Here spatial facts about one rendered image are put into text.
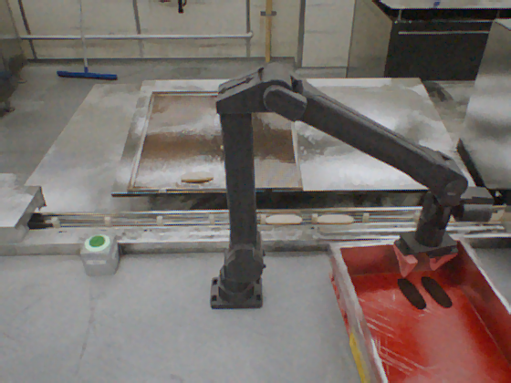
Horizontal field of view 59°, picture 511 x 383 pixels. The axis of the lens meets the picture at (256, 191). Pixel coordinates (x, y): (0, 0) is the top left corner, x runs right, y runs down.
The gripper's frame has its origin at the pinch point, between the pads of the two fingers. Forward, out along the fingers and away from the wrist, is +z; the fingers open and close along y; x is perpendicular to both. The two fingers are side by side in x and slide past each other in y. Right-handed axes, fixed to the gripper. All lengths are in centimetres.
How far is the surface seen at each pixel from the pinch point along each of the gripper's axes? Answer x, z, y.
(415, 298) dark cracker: 2.3, 6.9, 0.5
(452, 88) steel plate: -103, 7, -86
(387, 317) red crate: 4.7, 8.0, 8.9
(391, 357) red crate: 13.7, 8.1, 13.2
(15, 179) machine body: -80, 10, 96
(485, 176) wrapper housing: -25.0, -2.9, -37.4
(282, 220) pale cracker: -30.3, 4.8, 21.4
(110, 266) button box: -26, 6, 67
